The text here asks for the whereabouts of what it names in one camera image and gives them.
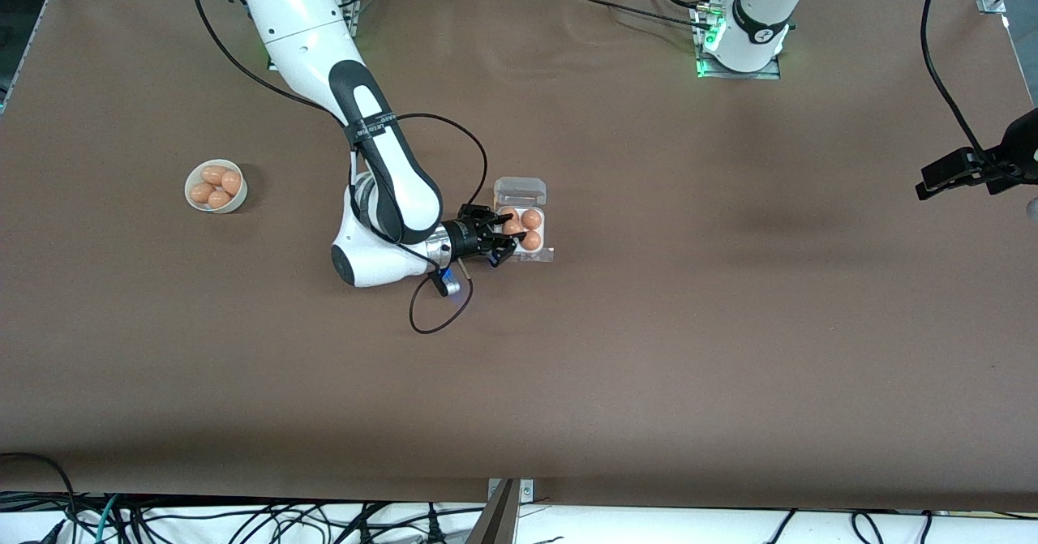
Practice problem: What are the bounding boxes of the clear plastic egg carton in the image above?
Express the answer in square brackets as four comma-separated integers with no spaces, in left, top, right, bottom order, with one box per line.
[491,176,555,264]

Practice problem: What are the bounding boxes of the brown table cover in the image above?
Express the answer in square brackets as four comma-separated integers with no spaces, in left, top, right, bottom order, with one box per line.
[0,0,1038,512]

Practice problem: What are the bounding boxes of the white round bowl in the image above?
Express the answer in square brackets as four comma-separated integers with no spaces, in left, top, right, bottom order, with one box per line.
[183,159,248,215]

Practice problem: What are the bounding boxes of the grey metal strut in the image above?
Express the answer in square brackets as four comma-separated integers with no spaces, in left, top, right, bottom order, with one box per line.
[464,479,520,544]

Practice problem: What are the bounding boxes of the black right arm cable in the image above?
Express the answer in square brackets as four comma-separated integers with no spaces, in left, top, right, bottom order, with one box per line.
[188,0,489,335]

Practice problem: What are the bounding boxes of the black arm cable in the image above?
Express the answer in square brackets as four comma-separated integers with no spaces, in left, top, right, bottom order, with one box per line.
[188,0,489,335]
[920,0,997,162]

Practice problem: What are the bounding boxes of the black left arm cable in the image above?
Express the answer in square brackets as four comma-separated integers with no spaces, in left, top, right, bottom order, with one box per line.
[920,0,997,162]

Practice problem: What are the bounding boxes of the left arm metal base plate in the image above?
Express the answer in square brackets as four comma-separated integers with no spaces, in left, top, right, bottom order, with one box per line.
[696,5,782,80]

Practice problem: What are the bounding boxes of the teal cable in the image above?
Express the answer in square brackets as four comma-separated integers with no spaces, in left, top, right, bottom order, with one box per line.
[93,494,122,544]

